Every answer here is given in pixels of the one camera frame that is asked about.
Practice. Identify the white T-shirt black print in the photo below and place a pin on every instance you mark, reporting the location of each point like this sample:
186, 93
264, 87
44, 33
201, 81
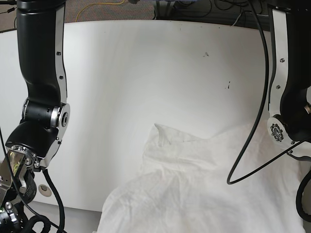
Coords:
181, 188

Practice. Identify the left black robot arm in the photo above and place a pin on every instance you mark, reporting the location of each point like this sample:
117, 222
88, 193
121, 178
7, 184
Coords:
289, 123

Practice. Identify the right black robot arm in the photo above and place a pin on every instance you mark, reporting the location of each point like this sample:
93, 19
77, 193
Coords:
44, 118

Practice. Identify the left table cable grommet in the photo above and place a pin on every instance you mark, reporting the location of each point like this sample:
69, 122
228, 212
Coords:
44, 190

